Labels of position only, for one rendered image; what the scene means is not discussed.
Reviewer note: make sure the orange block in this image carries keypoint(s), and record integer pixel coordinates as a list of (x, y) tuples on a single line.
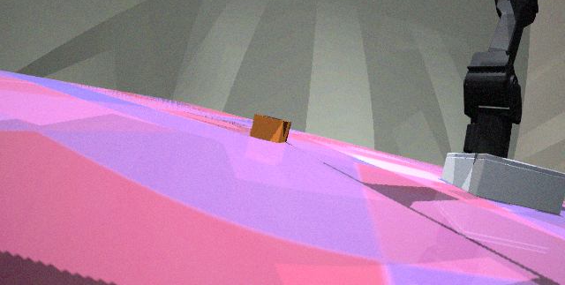
[(269, 128)]

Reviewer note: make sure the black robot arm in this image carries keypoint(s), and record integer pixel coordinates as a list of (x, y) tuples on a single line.
[(491, 82)]

